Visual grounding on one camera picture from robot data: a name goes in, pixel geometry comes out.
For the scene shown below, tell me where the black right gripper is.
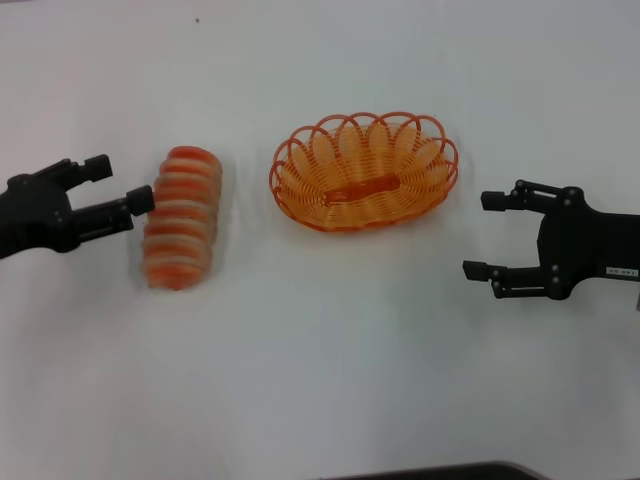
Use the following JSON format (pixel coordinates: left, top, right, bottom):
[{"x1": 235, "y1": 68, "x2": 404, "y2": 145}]
[{"x1": 461, "y1": 178, "x2": 640, "y2": 302}]

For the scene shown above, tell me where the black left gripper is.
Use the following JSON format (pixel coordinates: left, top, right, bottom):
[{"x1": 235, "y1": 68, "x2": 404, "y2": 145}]
[{"x1": 0, "y1": 154, "x2": 156, "y2": 261}]

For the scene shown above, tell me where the orange striped bread loaf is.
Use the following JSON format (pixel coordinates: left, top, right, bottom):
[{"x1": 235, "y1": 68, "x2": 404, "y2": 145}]
[{"x1": 139, "y1": 145, "x2": 224, "y2": 293}]

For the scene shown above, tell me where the orange woven plastic basket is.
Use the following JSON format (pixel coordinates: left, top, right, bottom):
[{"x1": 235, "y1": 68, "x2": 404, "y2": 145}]
[{"x1": 269, "y1": 111, "x2": 460, "y2": 233}]

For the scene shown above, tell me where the black robot torso edge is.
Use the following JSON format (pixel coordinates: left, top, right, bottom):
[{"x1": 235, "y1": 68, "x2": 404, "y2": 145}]
[{"x1": 319, "y1": 459, "x2": 547, "y2": 480}]

